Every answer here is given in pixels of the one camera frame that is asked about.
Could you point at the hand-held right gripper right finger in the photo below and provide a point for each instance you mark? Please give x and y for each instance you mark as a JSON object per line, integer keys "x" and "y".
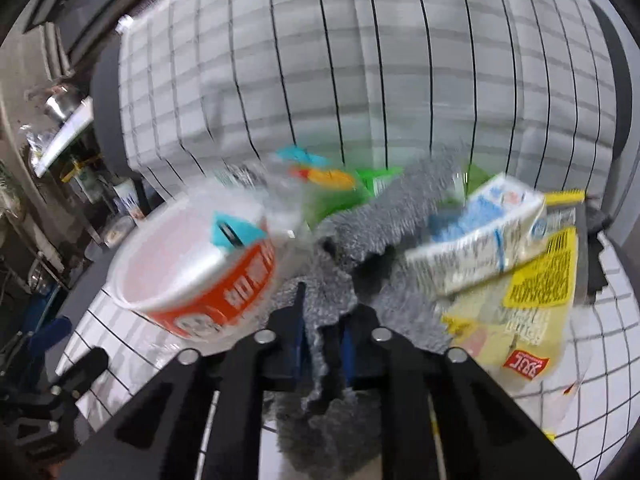
{"x": 348, "y": 355}

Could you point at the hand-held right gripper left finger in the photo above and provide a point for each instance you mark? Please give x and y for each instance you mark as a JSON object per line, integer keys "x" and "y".
{"x": 299, "y": 342}

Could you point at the orange white instant noodle bowl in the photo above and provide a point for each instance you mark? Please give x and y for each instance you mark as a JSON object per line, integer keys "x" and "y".
{"x": 240, "y": 295}

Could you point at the grey fuzzy cloth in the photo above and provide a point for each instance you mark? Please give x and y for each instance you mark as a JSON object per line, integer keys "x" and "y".
{"x": 360, "y": 240}

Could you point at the green plastic bottle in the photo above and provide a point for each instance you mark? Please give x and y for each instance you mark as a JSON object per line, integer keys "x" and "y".
{"x": 327, "y": 205}

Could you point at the clear crumpled plastic wrapper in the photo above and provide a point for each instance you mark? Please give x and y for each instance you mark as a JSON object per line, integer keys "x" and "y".
{"x": 250, "y": 185}

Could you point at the white blue milk carton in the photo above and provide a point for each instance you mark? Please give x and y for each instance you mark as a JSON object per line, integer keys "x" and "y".
{"x": 475, "y": 245}

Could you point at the yellow snack wrapper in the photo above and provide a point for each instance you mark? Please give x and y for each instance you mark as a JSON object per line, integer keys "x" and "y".
{"x": 540, "y": 280}

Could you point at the white tube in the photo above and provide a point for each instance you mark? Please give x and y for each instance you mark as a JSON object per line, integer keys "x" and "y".
{"x": 129, "y": 202}

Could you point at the white checked blanket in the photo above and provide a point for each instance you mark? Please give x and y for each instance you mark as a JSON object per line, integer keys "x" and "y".
{"x": 350, "y": 60}

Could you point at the white flat board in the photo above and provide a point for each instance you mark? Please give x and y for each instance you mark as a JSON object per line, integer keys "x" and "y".
{"x": 62, "y": 137}

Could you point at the steel pot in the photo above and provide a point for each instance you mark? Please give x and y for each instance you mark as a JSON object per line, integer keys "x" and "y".
{"x": 62, "y": 102}

